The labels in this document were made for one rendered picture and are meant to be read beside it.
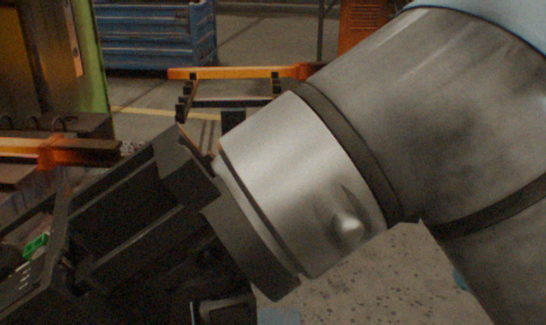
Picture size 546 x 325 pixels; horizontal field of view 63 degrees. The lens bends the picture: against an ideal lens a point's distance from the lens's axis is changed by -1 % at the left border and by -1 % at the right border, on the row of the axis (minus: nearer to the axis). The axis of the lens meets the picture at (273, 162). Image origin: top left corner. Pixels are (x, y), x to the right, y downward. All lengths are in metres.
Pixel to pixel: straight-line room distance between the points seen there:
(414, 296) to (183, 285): 1.74
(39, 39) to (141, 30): 3.58
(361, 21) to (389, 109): 3.83
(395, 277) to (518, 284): 1.78
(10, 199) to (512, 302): 0.56
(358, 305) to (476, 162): 1.66
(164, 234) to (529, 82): 0.15
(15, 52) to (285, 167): 0.81
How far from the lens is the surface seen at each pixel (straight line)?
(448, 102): 0.18
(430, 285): 1.98
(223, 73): 1.20
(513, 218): 0.19
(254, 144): 0.17
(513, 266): 0.20
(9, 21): 0.94
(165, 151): 0.18
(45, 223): 0.68
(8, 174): 0.67
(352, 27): 4.01
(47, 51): 0.95
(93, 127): 0.80
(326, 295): 1.85
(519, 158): 0.19
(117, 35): 4.59
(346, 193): 0.17
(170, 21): 4.36
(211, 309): 0.20
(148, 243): 0.18
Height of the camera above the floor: 1.26
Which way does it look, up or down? 27 degrees down
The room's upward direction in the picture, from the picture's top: straight up
